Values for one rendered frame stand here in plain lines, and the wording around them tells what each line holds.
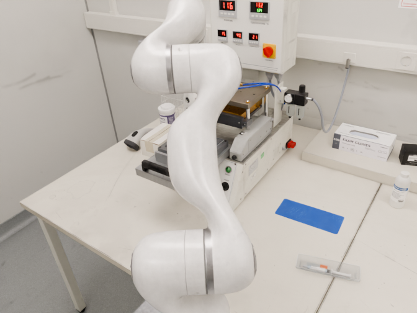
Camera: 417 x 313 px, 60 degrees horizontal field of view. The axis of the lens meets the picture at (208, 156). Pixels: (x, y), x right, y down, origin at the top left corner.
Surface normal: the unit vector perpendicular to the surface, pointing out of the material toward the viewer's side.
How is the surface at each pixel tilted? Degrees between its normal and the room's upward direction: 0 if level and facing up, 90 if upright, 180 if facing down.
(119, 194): 0
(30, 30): 90
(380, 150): 90
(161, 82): 99
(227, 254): 38
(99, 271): 0
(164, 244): 11
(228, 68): 50
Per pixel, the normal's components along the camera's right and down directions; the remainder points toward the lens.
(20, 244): -0.06, -0.84
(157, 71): 0.00, 0.25
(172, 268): -0.01, -0.15
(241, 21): -0.56, 0.47
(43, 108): 0.81, 0.27
